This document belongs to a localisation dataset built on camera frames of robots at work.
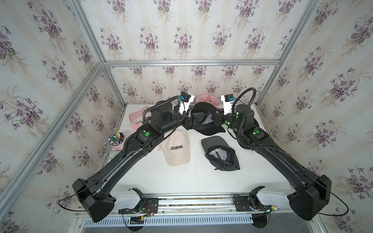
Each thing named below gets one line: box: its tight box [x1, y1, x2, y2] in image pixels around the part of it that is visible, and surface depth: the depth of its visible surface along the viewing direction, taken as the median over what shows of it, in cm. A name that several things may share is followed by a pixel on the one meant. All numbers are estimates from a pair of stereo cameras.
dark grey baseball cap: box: [201, 135, 241, 171], surface depth 92 cm
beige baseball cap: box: [157, 129, 191, 167], surface depth 91 cm
